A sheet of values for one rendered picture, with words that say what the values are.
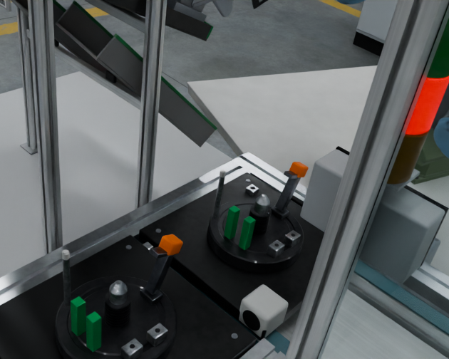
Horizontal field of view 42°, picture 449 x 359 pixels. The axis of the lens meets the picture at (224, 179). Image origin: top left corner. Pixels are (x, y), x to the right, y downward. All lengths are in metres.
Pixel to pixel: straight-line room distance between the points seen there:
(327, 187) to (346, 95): 1.03
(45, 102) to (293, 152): 0.68
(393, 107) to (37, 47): 0.41
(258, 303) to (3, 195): 0.54
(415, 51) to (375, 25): 3.77
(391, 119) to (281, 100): 1.03
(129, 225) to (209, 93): 0.64
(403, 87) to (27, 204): 0.76
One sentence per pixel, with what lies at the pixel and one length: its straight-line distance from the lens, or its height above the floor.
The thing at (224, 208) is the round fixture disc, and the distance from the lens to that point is 0.87.
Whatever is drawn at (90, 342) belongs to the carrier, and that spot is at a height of 1.00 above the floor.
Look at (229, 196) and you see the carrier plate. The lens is 0.93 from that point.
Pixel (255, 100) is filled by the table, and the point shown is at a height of 0.86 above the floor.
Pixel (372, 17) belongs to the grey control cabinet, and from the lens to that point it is 4.21.
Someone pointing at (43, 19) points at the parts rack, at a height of 1.28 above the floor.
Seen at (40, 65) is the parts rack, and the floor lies 1.22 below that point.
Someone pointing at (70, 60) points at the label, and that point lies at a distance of 0.98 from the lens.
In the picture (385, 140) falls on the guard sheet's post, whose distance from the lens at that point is 0.46.
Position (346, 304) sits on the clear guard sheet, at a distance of 0.58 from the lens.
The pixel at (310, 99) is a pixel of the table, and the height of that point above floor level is 0.86.
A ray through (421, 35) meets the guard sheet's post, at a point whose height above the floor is 1.40.
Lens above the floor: 1.53
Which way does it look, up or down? 36 degrees down
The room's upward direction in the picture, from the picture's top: 9 degrees clockwise
